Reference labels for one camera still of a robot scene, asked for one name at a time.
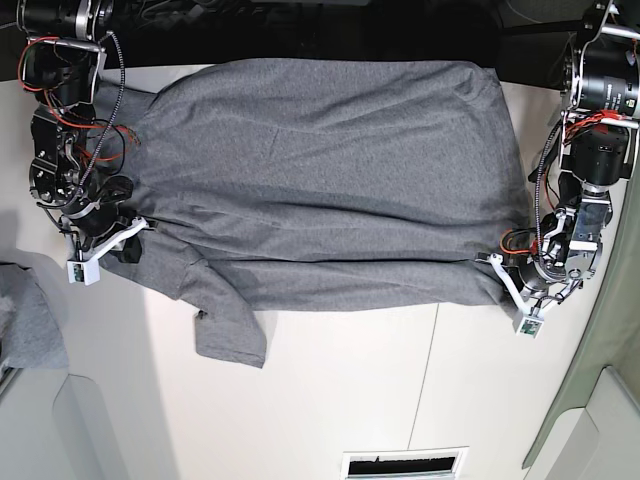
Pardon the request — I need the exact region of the right gripper black motor body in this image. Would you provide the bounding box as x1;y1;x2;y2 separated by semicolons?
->
62;198;133;245

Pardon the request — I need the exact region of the left gripper black motor body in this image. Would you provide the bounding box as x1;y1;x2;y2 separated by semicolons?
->
516;259;570;300

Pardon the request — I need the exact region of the grey t-shirt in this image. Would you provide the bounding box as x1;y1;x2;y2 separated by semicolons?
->
101;59;529;368

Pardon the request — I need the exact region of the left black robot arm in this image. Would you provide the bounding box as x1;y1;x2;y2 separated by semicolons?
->
478;1;639;305

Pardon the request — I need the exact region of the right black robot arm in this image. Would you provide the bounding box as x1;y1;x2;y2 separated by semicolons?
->
16;1;142;264

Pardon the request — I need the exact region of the green-grey side panel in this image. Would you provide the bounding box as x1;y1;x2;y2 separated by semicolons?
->
522;174;639;469

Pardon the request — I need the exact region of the grey folded cloth pile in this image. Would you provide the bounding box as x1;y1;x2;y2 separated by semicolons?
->
1;263;68;370

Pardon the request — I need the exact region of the white vent slot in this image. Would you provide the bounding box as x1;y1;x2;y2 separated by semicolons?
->
340;446;469;480

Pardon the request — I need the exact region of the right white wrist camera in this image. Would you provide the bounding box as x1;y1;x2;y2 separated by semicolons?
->
66;259;100;286

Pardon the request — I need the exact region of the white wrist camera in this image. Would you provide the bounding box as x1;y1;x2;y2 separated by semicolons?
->
512;313;544;339
66;259;100;286

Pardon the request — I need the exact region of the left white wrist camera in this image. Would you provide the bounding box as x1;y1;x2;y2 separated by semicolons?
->
512;313;544;339

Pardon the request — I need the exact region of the right braided cable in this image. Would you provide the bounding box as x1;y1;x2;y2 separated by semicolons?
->
529;119;564;261

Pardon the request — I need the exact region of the braided cable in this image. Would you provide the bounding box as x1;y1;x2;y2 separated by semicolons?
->
59;29;126;201
529;119;564;261

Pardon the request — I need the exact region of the left braided cable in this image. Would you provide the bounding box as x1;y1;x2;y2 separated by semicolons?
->
59;29;126;201

